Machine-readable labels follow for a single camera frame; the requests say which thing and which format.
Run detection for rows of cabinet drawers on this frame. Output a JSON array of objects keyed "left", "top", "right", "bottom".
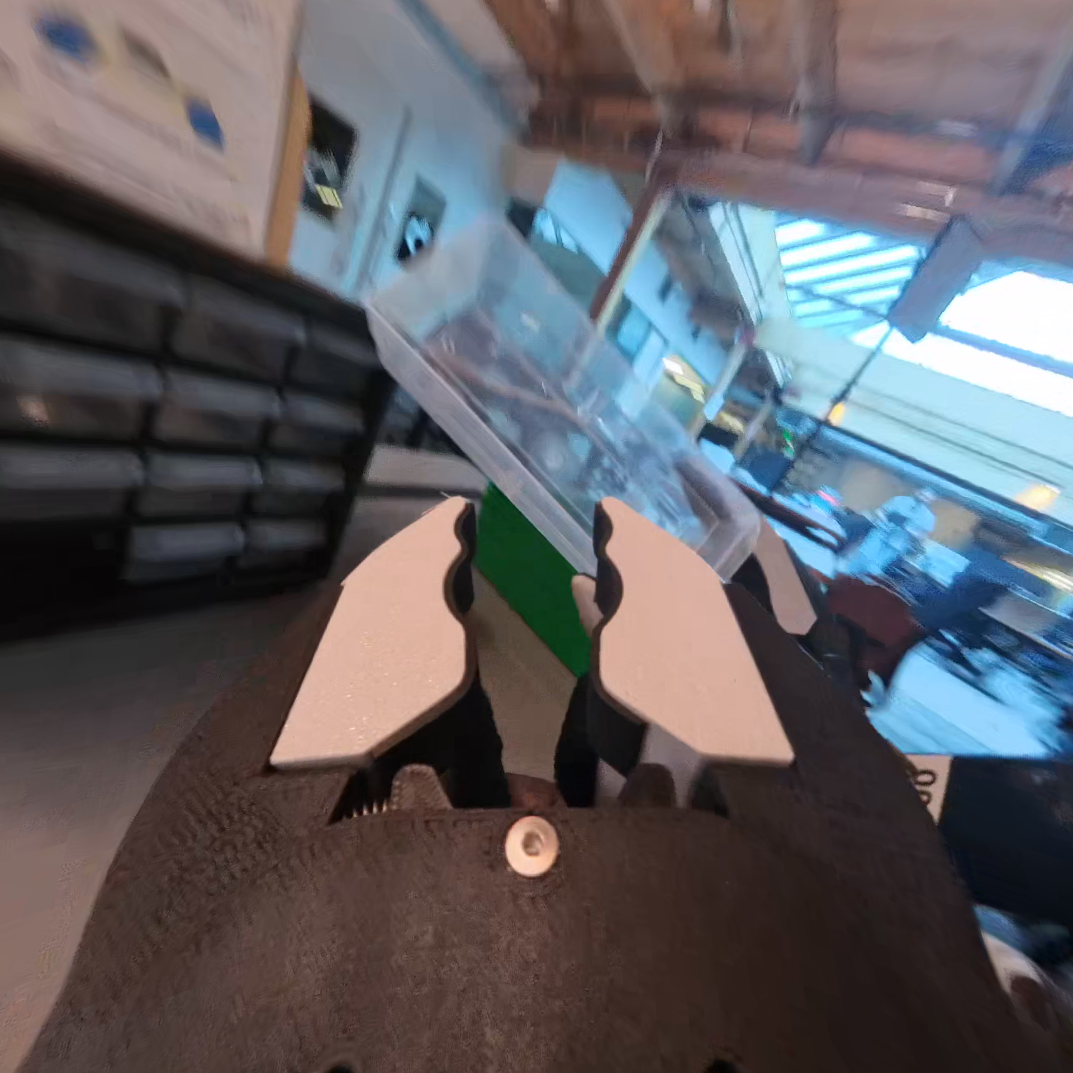
[{"left": 0, "top": 210, "right": 382, "bottom": 585}]

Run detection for dark wall frame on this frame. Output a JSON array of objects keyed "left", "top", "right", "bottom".
[
  {"left": 396, "top": 178, "right": 447, "bottom": 263},
  {"left": 300, "top": 99, "right": 359, "bottom": 221}
]

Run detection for wooden poster board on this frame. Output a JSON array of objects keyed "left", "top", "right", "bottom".
[{"left": 264, "top": 67, "right": 313, "bottom": 269}]

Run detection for white instruction poster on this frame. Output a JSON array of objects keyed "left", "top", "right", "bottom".
[{"left": 0, "top": 0, "right": 305, "bottom": 257}]

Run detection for clear plastic drawer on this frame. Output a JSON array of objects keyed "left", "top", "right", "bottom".
[{"left": 364, "top": 213, "right": 761, "bottom": 581}]

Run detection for dark red chair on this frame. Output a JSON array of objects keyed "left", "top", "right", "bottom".
[{"left": 828, "top": 577, "right": 925, "bottom": 686}]

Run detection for green box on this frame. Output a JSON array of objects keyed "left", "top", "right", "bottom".
[{"left": 473, "top": 482, "right": 598, "bottom": 678}]

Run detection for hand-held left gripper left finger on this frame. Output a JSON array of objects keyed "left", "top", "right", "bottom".
[{"left": 268, "top": 495, "right": 481, "bottom": 772}]

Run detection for black drawer cabinet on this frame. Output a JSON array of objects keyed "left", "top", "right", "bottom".
[{"left": 0, "top": 151, "right": 395, "bottom": 642}]

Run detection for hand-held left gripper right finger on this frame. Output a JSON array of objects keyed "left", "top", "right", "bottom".
[{"left": 589, "top": 497, "right": 797, "bottom": 801}]

